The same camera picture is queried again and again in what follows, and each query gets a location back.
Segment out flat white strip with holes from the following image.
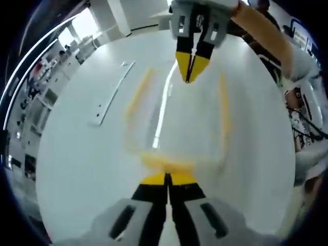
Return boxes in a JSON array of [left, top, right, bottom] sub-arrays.
[[89, 60, 136, 127]]

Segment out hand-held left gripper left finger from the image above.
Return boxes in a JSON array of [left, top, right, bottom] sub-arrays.
[[88, 172, 170, 246]]

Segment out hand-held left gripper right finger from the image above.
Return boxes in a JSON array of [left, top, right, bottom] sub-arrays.
[[167, 173, 251, 246]]

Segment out clear plastic bag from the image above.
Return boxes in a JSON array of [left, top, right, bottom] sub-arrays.
[[122, 65, 235, 178]]

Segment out black cable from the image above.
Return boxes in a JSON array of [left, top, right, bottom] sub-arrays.
[[288, 105, 327, 141]]

